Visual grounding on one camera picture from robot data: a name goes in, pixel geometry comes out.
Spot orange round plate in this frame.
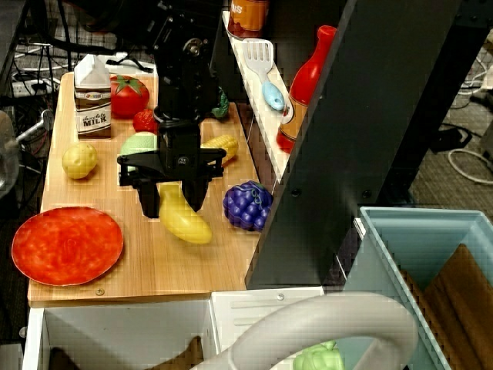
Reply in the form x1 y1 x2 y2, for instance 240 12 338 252
11 207 125 287

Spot red toy strawberry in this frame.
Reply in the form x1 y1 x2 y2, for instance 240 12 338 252
132 109 159 134

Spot light green toy fruit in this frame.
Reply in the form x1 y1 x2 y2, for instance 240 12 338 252
119 131 159 173

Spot orange soup can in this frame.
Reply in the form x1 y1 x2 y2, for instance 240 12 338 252
226 0 270 39

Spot light blue plastic bin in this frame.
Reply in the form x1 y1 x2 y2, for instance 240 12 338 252
338 206 493 370

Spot dark grey upright post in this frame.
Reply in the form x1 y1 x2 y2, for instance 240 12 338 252
245 0 463 290

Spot red ketchup bottle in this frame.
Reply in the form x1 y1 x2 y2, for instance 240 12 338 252
276 25 337 154

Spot white toy sink unit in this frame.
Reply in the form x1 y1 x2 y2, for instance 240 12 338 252
22 287 332 370

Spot yellow toy corn cob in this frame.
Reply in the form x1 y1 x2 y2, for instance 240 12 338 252
200 134 239 167

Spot yellow toy potato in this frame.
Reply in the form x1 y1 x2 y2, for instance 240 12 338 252
62 142 99 180

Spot chocolate milk carton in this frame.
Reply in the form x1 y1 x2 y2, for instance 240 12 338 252
73 53 112 140

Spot grey toy faucet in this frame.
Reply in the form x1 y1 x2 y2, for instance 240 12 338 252
200 291 420 370

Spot white power strip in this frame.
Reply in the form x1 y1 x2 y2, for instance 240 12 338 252
11 79 52 98

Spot purple toy grapes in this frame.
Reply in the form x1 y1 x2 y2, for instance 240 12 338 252
223 180 274 232

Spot red toy tomato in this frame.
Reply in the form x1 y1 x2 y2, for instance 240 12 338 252
109 75 150 119

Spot light green toy grapes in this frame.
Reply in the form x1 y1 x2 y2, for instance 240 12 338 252
292 340 345 370

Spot yellow toy banana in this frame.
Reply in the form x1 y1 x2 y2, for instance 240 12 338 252
158 183 213 245

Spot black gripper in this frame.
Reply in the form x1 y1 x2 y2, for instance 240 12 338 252
116 111 227 220

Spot black metal frame leg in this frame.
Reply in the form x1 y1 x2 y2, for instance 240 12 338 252
375 0 493 205

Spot white spatula blue handle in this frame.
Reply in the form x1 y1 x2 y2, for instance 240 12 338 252
240 38 286 112

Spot white shelf ledge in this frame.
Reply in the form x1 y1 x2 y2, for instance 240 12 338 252
222 10 290 184

